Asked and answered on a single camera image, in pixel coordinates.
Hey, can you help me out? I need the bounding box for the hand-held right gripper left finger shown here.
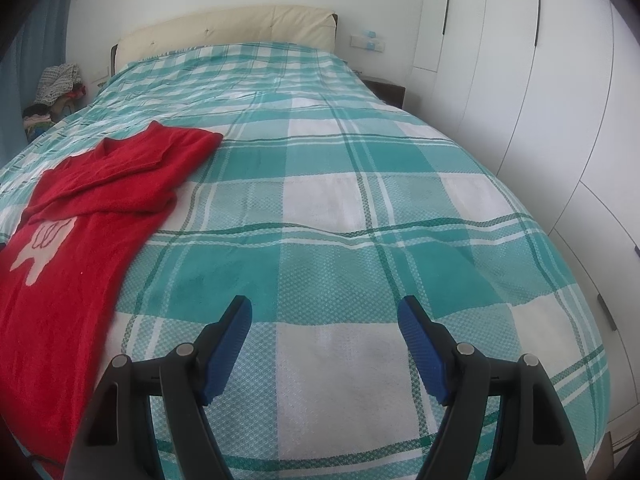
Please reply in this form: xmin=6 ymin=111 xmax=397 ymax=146
xmin=65 ymin=295 xmax=253 ymax=480

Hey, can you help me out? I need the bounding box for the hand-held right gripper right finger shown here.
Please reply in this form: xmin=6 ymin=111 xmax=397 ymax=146
xmin=397 ymin=294 xmax=586 ymax=480

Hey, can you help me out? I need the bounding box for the red knitted sweater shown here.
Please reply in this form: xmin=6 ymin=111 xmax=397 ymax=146
xmin=0 ymin=121 xmax=224 ymax=470

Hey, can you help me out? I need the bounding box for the pile of clothes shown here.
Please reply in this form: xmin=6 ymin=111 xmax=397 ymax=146
xmin=22 ymin=63 xmax=87 ymax=137

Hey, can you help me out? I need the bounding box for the teal checked bedspread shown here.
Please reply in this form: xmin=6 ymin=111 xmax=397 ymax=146
xmin=0 ymin=41 xmax=612 ymax=480

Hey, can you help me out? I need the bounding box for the dark wooden nightstand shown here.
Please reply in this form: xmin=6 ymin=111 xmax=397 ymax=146
xmin=361 ymin=76 xmax=406 ymax=109

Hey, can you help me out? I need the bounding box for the white wardrobe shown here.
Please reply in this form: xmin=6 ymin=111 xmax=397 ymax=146
xmin=412 ymin=0 xmax=640 ymax=441

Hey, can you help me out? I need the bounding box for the cream padded headboard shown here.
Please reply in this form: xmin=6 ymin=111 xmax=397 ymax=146
xmin=110 ymin=4 xmax=339 ymax=79

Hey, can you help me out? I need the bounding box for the blue curtain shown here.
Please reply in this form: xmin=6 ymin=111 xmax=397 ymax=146
xmin=0 ymin=0 xmax=69 ymax=157

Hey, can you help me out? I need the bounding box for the white wall socket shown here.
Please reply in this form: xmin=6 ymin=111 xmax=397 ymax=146
xmin=349 ymin=30 xmax=386 ymax=54

